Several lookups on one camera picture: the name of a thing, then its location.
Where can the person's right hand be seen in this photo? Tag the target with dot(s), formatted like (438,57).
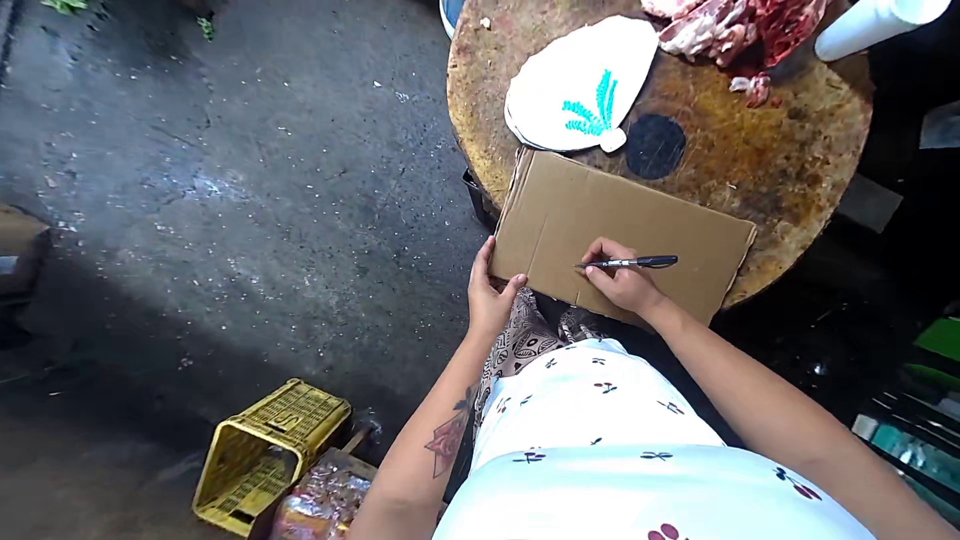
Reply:
(634,289)

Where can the person's left hand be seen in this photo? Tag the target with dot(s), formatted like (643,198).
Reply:
(491,304)

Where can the person's right index finger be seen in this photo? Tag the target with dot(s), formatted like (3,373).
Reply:
(606,247)

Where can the person's right thumb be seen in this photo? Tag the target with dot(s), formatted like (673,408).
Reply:
(602,278)

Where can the person's left thumb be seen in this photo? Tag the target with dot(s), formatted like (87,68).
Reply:
(514,288)

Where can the person's left fingers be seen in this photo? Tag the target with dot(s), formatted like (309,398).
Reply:
(481,260)

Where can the brown cardboard sheet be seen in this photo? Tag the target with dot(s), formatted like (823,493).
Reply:
(577,217)

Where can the black pen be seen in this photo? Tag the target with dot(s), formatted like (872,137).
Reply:
(654,262)

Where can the person's right forearm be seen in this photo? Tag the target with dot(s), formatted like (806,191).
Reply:
(780,405)

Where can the person's left forearm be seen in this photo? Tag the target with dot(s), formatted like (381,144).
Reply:
(420,442)

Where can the person's legs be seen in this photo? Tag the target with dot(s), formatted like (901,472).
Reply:
(525,337)

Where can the black round disc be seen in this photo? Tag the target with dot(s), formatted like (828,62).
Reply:
(655,146)

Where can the white fan with green embroidery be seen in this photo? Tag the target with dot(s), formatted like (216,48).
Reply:
(562,71)

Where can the person's body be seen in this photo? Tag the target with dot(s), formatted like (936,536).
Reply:
(600,465)

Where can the round wooden table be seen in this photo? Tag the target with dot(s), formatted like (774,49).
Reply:
(787,165)

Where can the small raw meat scrap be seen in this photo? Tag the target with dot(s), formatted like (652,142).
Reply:
(757,88)

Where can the yellow plastic crate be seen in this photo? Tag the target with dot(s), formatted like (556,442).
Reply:
(300,412)

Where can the blue and white bucket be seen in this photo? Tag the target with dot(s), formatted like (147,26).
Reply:
(451,13)

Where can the grey flat board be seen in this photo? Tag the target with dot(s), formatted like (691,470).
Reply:
(870,202)

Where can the pile of raw meat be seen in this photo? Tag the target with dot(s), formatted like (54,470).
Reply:
(757,26)

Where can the pile of plastic-wrapped packets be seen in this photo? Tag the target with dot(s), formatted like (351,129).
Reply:
(322,499)

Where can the white plastic cylinder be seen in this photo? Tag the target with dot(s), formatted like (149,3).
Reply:
(862,28)

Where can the green plastic item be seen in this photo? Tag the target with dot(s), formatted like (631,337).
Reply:
(941,341)

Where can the dark rack with glassy items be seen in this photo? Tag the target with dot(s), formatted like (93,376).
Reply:
(911,448)

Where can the pale grey plastic piece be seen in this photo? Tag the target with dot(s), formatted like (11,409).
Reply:
(941,126)

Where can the small green leaf scrap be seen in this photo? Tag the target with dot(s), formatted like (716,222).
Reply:
(205,28)

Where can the green leaf scraps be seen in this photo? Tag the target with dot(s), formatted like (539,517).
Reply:
(67,5)

